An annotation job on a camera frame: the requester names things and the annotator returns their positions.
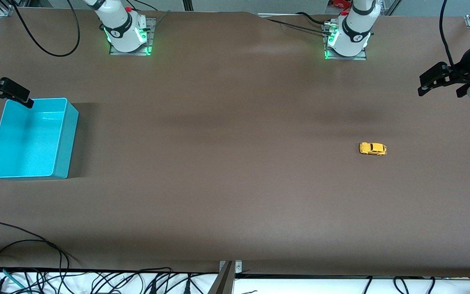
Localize yellow beetle toy car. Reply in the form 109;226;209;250
359;142;388;156

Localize teal plastic storage bin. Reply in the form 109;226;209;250
0;98;79;180

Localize brown table cover mat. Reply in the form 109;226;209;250
0;8;470;278

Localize grey metal pole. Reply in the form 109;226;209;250
208;261;236;294

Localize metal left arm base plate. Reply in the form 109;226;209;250
323;22;367;61

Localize black right arm cable loop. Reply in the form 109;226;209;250
11;0;81;57

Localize black cable to arm base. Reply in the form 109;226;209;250
295;12;333;27
266;18;330;35

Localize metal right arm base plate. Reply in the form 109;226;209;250
109;17;155;56

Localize teal cable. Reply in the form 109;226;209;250
0;265;29;294

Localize small metal edge bracket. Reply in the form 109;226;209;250
219;260;243;273

